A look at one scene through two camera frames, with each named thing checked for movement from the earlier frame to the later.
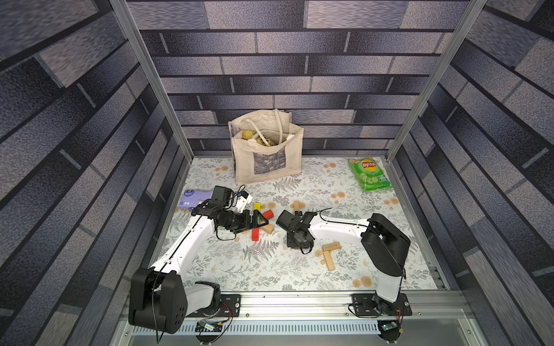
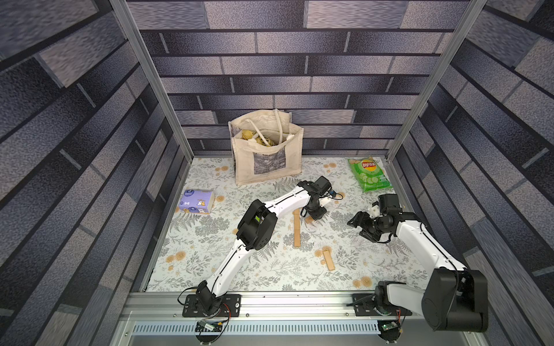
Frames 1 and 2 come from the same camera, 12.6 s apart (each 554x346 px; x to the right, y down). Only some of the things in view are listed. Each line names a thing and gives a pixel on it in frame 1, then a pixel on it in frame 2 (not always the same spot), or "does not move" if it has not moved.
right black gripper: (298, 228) → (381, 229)
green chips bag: (368, 174) does not move
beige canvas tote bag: (266, 145) does not move
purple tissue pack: (192, 198) does not move
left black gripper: (246, 224) → (320, 214)
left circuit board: (208, 326) does not move
